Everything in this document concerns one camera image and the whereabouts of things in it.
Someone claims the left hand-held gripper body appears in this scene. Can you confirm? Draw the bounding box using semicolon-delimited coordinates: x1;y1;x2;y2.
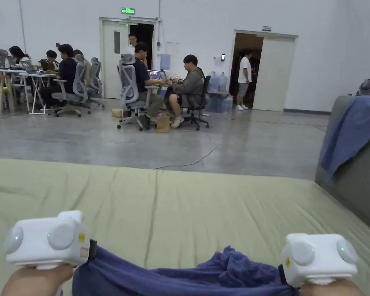
3;210;98;269

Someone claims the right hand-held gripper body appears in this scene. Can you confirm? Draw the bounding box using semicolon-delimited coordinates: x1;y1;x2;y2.
279;233;358;288

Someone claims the dark blue garment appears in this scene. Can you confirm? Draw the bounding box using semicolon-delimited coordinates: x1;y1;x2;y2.
72;245;300;296

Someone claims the person's right hand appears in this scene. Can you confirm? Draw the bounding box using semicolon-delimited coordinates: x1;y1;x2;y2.
299;279;367;296

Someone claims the person's left hand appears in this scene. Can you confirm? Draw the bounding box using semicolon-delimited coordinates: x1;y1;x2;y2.
0;266;74;296

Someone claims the grey padded headboard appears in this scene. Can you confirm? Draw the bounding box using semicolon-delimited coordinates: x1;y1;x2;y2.
314;95;370;238

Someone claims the blue cloth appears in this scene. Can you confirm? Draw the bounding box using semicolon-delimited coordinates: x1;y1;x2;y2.
319;96;370;181

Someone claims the bed with pale green sheet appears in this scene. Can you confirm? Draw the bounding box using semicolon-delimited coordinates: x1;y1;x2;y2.
0;158;370;296

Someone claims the wooden table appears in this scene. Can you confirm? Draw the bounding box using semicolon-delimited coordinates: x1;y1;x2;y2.
0;73;15;116

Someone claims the grey office chair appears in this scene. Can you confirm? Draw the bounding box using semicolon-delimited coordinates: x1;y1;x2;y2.
51;54;93;118
87;57;106;110
116;54;160;132

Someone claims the white folding table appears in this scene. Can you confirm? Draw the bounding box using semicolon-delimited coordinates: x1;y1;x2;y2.
0;60;61;115

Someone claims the group of people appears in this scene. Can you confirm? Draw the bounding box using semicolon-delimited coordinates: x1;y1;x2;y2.
0;45;61;74

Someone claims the white double door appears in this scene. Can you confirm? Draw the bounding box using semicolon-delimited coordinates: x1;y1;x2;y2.
99;17;162;100

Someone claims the stack of water jugs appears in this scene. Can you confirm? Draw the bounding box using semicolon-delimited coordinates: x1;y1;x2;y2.
206;71;235;113

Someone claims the black office chair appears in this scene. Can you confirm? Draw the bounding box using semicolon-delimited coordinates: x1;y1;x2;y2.
179;75;212;131

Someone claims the table with laptops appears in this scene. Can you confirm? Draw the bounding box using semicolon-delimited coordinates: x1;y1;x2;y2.
146;69;185;94

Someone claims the cable on floor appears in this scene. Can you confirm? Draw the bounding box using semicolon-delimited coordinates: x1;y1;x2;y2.
153;123;218;170

